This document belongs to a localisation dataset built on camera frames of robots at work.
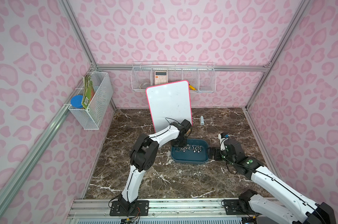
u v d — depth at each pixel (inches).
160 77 37.4
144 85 36.5
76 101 25.2
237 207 28.5
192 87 37.8
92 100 28.4
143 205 29.0
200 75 39.8
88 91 28.3
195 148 37.4
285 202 17.5
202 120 42.1
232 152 23.9
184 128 28.3
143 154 21.6
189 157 39.8
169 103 35.1
